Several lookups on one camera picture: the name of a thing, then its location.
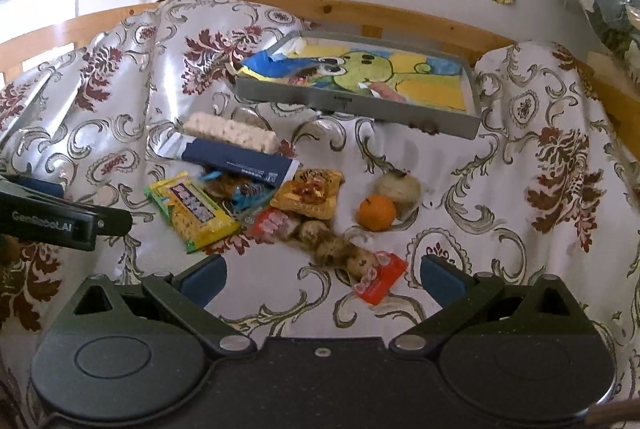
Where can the beige wrapped round bun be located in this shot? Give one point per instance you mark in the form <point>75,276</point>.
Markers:
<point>397,189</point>

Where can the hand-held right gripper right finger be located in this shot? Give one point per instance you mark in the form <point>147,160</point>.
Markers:
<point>440,276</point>

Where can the wooden bed frame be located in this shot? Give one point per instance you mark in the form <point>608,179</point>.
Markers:
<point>400,16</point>

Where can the grey tray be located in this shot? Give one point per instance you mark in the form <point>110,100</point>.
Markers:
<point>350,101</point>

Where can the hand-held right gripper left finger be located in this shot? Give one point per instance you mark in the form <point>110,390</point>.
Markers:
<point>205,276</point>

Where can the dark blue snack packet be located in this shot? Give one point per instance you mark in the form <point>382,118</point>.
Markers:
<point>240,161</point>

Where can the yellow green snack packet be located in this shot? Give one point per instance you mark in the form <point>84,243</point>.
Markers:
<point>192,211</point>

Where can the white rice cracker bar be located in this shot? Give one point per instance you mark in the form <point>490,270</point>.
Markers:
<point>230,131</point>

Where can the red packet of round pastries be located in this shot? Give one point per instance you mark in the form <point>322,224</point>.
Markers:
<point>340,251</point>

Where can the orange yellow snack packet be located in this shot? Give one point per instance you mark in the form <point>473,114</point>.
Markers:
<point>310,191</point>

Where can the light blue snack packet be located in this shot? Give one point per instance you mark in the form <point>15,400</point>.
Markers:
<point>242,196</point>

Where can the orange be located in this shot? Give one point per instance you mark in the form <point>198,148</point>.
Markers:
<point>376,211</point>

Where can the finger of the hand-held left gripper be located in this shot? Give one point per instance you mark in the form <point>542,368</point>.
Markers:
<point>37,185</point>
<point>112,221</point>

